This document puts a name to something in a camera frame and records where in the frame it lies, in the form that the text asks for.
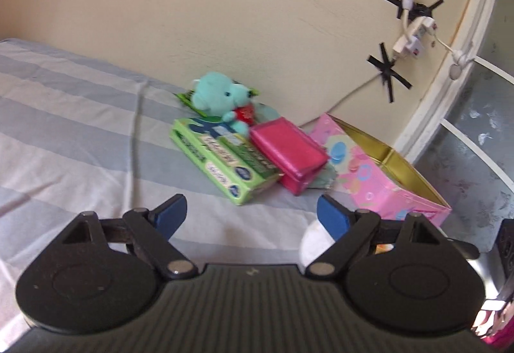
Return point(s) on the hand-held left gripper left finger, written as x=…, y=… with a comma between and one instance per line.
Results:
x=170, y=213

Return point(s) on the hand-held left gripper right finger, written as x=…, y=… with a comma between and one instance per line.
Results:
x=333, y=217

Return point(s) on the pink floral tin box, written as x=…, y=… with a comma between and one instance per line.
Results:
x=373, y=184

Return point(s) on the green cardboard box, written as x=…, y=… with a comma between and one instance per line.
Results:
x=225, y=165

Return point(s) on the pink shiny box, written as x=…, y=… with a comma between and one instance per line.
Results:
x=289, y=148

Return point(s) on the teal plush toy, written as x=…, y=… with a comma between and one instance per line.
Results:
x=217, y=92

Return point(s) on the white plastic bottle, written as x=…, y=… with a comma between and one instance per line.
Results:
x=315, y=244

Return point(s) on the frosted window glass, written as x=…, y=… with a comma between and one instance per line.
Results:
x=474, y=160

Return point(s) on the pink clothing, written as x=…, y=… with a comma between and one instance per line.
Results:
x=498, y=331

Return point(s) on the white power strip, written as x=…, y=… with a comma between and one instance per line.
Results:
x=422, y=25

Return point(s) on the white round wall hook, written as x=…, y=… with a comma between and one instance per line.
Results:
x=455, y=71

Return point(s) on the white switch plug adapter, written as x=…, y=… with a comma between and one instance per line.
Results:
x=407, y=44

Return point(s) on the white window frame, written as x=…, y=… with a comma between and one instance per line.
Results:
x=478, y=15

